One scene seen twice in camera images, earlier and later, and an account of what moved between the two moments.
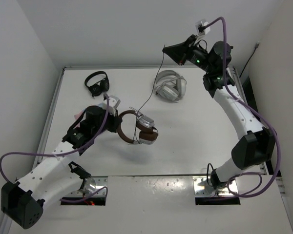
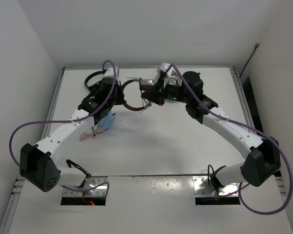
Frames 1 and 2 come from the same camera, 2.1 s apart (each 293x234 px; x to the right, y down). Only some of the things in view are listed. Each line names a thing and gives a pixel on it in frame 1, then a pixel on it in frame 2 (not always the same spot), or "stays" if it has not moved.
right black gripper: (179, 52) → (155, 94)
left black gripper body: (110, 123) → (117, 99)
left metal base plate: (90, 185) stays
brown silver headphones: (146, 132) → (144, 85)
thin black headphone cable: (154, 84) → (143, 99)
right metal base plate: (201, 187) stays
